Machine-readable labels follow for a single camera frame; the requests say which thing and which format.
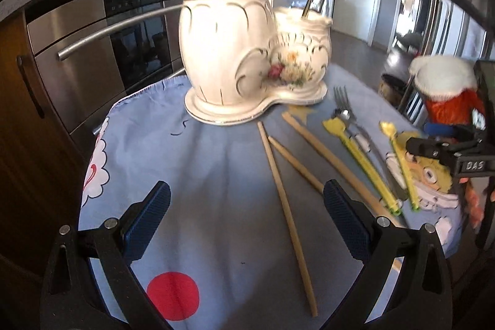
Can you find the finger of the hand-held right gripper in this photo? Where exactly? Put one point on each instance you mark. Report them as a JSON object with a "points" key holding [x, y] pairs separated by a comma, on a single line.
{"points": [[429, 149]]}

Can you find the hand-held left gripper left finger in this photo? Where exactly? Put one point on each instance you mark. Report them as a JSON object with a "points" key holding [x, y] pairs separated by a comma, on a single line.
{"points": [[151, 214]]}

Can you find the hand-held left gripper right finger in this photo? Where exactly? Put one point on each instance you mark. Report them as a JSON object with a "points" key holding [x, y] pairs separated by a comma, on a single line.
{"points": [[344, 218]]}

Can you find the yellow plastic utensil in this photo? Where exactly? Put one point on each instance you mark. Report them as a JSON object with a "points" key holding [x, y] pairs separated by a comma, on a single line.
{"points": [[334, 127], [388, 129]]}

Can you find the wooden chopstick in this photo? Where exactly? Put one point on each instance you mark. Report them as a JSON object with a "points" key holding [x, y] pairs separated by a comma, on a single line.
{"points": [[328, 160], [288, 221], [296, 163]]}

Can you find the metal spoon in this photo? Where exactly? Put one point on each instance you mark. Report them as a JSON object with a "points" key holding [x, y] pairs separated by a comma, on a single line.
{"points": [[343, 115]]}

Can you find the white floral ceramic utensil holder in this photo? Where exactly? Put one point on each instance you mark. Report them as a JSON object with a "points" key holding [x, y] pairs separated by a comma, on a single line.
{"points": [[220, 51]]}

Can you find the red plush with white trim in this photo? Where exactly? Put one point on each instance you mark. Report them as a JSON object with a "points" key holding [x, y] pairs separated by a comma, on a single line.
{"points": [[444, 78]]}

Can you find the blue cartoon printed tablecloth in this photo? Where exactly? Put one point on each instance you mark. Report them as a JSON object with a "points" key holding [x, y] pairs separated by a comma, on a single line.
{"points": [[216, 167]]}

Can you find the brown wooden cabinet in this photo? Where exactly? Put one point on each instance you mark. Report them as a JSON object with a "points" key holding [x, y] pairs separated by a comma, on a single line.
{"points": [[23, 160]]}

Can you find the stainless steel oven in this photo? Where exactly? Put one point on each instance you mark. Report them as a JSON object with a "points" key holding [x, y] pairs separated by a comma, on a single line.
{"points": [[77, 82]]}

